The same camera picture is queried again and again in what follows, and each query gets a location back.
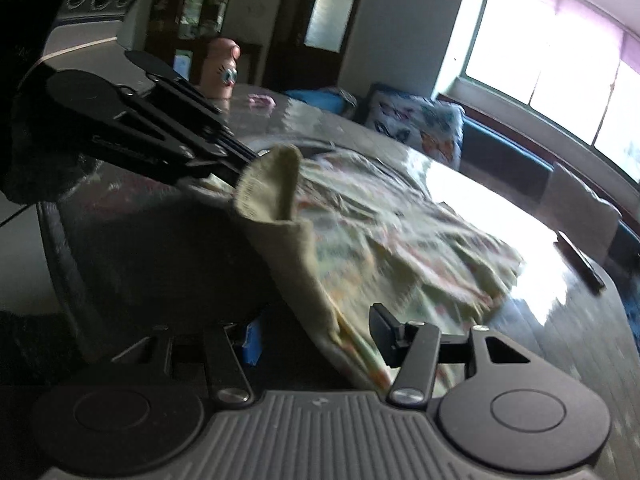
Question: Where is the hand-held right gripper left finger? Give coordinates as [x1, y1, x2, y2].
[112, 320, 264, 407]

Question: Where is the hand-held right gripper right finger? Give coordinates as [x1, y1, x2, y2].
[369, 304, 532, 407]

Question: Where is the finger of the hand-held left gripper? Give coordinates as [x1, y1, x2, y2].
[124, 50, 232, 133]
[92, 87, 261, 186]

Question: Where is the yellow printed garment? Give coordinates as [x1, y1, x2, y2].
[187, 144, 524, 392]

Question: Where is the pink cartoon bottle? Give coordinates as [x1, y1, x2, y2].
[200, 37, 242, 102]

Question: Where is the dark glass-front cabinet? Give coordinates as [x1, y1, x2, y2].
[145, 0, 242, 84]

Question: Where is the blue cushion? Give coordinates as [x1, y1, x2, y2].
[284, 87, 359, 121]

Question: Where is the dark wooden door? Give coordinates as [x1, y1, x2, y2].
[264, 0, 375, 92]

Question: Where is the flat black bar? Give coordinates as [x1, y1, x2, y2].
[555, 230, 607, 292]

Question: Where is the butterfly print cushion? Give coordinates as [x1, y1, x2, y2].
[362, 85, 466, 171]

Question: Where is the blue sofa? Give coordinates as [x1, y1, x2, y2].
[457, 115, 557, 197]

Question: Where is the window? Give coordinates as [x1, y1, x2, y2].
[461, 0, 640, 183]

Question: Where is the purple roller blind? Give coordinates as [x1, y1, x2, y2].
[487, 0, 640, 73]

